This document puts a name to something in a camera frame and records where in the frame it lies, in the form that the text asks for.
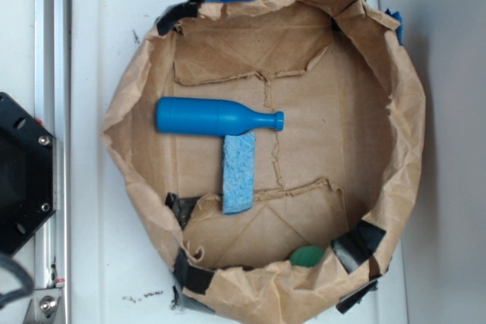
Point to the blue plastic bottle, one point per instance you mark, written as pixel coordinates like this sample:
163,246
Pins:
211,117

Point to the aluminium rail frame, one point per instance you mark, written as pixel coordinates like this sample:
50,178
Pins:
52,81

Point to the brown paper bag bin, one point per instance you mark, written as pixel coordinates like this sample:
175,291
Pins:
342,175

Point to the blue sponge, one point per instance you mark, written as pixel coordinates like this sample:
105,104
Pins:
238,173

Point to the black tape piece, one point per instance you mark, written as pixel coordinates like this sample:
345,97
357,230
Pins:
181,207

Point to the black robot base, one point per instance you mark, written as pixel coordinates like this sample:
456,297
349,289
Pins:
27,170

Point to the green ball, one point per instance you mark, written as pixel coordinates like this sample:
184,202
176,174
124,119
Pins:
308,256

